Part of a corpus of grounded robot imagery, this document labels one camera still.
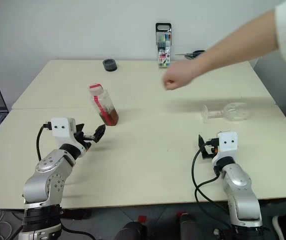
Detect thin black trailing cable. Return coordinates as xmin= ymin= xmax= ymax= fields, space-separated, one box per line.
xmin=59 ymin=218 xmax=95 ymax=240

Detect dark rounded shape red top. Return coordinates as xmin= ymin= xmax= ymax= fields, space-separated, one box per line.
xmin=112 ymin=214 xmax=148 ymax=240
xmin=176 ymin=211 xmax=209 ymax=240

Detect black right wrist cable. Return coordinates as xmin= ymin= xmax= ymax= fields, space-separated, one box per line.
xmin=191 ymin=147 xmax=234 ymax=226

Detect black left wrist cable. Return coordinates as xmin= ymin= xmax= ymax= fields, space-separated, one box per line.
xmin=35 ymin=121 xmax=53 ymax=162

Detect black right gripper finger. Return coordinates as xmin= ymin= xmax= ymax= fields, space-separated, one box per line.
xmin=198 ymin=134 xmax=213 ymax=160

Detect clear plastic bottle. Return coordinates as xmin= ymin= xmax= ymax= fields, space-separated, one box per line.
xmin=88 ymin=83 xmax=120 ymax=127

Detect grey partition panel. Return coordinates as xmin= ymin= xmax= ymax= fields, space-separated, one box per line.
xmin=253 ymin=48 xmax=286 ymax=121

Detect person's bare hand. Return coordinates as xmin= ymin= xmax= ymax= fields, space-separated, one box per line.
xmin=160 ymin=60 xmax=197 ymax=92

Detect black round lid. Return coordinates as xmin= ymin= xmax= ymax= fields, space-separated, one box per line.
xmin=102 ymin=58 xmax=119 ymax=73

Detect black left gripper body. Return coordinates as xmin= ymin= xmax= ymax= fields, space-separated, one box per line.
xmin=73 ymin=131 xmax=97 ymax=154

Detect clear wine glass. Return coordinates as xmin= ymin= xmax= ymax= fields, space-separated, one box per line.
xmin=199 ymin=102 xmax=250 ymax=124

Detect marker pen pack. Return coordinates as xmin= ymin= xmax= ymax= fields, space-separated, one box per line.
xmin=154 ymin=22 xmax=172 ymax=69

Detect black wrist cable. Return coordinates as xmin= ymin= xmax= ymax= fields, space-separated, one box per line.
xmin=35 ymin=121 xmax=53 ymax=162
xmin=191 ymin=147 xmax=234 ymax=226

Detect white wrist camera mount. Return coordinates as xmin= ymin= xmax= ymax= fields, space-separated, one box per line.
xmin=212 ymin=131 xmax=239 ymax=164
xmin=50 ymin=117 xmax=78 ymax=146

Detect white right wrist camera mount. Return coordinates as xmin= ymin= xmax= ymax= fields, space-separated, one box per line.
xmin=212 ymin=131 xmax=239 ymax=164

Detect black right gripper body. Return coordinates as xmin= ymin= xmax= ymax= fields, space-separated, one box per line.
xmin=204 ymin=137 xmax=220 ymax=156

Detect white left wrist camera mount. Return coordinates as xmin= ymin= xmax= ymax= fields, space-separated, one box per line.
xmin=50 ymin=117 xmax=78 ymax=146

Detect blue handled scissors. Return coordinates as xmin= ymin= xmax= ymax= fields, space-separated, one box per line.
xmin=174 ymin=49 xmax=207 ymax=61

